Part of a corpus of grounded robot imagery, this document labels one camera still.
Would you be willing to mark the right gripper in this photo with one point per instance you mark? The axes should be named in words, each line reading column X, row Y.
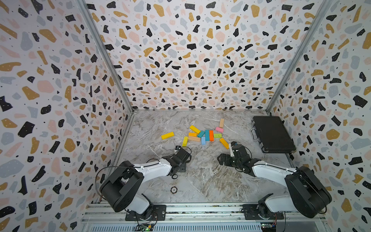
column 226, row 156

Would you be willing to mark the orange block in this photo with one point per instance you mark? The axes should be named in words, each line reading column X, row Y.
column 211, row 135

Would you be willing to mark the pink block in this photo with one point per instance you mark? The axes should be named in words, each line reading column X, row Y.
column 221, row 130

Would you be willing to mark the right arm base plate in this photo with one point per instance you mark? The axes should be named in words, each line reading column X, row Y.
column 257, row 212

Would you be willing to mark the black briefcase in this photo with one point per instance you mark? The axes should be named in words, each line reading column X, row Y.
column 271, row 135

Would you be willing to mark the orange-yellow block right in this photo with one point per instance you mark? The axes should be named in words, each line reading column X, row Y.
column 224, row 143

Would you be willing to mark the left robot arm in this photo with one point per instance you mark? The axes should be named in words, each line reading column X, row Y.
column 120, row 188

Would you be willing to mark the tan block upper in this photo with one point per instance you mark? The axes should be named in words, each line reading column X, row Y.
column 221, row 124

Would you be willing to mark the aluminium front rail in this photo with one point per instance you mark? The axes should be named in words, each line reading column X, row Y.
column 196, row 212

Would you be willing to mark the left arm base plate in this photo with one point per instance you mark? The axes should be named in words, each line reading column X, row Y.
column 153, row 213

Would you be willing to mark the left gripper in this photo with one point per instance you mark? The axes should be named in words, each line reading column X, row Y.
column 183, row 167

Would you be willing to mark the orange-yellow small block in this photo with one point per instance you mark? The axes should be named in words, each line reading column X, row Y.
column 192, row 134

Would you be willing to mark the tan wooden block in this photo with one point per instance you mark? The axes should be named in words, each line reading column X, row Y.
column 192, row 138

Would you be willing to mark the green block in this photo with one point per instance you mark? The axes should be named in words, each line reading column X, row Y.
column 217, row 135

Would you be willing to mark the teal block upright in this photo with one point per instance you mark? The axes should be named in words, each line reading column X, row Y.
column 207, row 135

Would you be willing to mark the lime yellow block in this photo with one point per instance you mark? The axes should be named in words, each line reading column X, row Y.
column 185, row 140

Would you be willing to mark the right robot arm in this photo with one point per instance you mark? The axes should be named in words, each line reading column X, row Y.
column 306, row 194

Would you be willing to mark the circuit board with leds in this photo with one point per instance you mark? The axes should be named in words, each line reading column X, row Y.
column 145, row 228

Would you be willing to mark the teal block tilted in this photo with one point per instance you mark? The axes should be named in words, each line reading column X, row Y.
column 201, row 134

